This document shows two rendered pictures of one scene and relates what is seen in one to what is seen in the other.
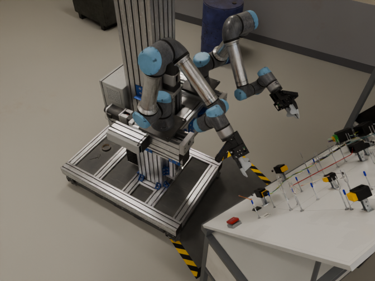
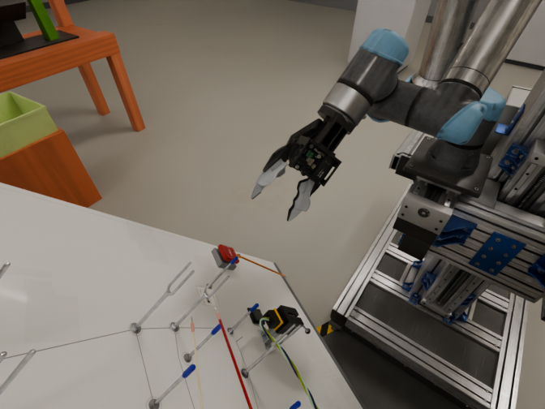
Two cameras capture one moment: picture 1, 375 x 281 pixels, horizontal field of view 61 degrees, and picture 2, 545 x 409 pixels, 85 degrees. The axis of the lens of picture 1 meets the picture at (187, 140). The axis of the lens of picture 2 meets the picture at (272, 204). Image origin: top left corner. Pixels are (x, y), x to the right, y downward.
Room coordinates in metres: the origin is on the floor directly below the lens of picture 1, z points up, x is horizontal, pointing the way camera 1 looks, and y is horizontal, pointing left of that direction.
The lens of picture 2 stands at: (1.01, -0.68, 1.75)
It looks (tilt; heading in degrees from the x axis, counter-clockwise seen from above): 45 degrees down; 97
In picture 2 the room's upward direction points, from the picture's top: straight up
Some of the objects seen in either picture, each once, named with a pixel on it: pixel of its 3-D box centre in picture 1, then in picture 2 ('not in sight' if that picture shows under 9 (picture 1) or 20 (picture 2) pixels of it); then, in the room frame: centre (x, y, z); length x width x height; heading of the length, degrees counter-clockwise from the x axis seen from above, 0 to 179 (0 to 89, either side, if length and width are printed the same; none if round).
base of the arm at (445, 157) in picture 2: (162, 117); (457, 148); (1.49, 0.16, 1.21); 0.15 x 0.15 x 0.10
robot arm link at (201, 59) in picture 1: (201, 63); not in sight; (1.92, -0.09, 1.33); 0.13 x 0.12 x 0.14; 126
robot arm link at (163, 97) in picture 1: (160, 103); (472, 113); (1.48, 0.16, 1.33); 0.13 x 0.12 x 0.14; 145
